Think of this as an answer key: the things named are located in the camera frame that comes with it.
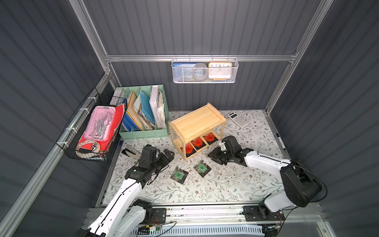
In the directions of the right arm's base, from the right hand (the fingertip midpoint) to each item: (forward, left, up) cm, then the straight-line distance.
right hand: (211, 154), depth 87 cm
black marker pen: (+18, -53, -12) cm, 58 cm away
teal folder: (+27, +41, +15) cm, 51 cm away
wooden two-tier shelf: (+9, +11, +13) cm, 19 cm away
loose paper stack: (+21, +31, +16) cm, 41 cm away
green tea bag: (-10, +19, -7) cm, 23 cm away
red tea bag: (+6, +14, -6) cm, 16 cm away
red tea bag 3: (+16, -1, -6) cm, 17 cm away
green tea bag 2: (-5, +5, -7) cm, 10 cm away
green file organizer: (+34, +52, +17) cm, 64 cm away
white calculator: (+36, -24, -8) cm, 44 cm away
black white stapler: (+3, +51, -4) cm, 51 cm away
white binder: (+27, +36, +17) cm, 48 cm away
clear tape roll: (-8, +55, +21) cm, 60 cm away
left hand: (-5, +25, +6) cm, 26 cm away
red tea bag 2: (+12, +8, -6) cm, 15 cm away
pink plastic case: (+3, +57, +24) cm, 62 cm away
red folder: (+12, +50, +24) cm, 57 cm away
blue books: (+20, +54, +5) cm, 58 cm away
